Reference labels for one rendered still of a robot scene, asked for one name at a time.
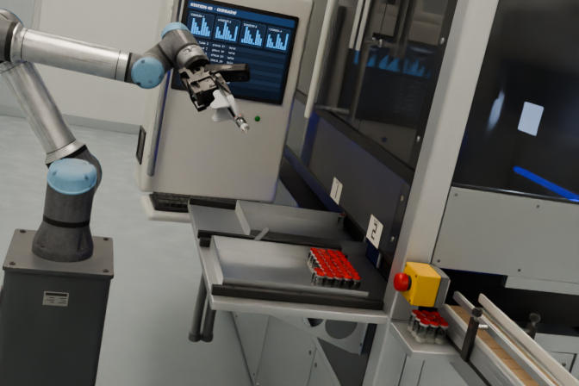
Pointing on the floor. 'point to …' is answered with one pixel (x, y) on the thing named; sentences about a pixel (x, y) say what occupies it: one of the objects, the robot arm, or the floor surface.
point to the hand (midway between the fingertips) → (238, 115)
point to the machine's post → (439, 148)
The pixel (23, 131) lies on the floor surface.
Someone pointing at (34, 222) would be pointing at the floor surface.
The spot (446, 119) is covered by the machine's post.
